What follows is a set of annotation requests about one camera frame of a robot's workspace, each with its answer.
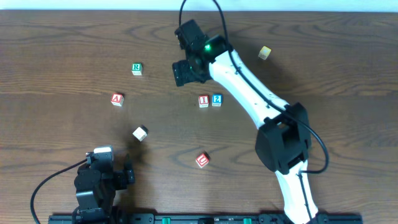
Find red letter I block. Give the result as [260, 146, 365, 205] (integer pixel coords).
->
[198, 95, 209, 108]

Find blue number 2 block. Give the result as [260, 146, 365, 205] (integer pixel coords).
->
[211, 94, 223, 107]

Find red letter A block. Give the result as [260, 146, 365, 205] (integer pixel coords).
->
[111, 93, 124, 106]

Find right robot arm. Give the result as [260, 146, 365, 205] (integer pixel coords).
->
[173, 34, 318, 223]

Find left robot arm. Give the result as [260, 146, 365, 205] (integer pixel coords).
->
[72, 152, 135, 223]

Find white block green B side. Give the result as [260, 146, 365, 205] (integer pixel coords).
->
[132, 125, 148, 142]

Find green letter R block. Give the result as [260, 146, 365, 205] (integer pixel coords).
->
[131, 63, 143, 76]

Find yellow wooden block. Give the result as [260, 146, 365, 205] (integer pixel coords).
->
[258, 46, 272, 60]

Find red letter U block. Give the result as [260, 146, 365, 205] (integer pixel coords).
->
[195, 153, 210, 168]

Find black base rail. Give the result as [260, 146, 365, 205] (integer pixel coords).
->
[48, 212, 364, 224]

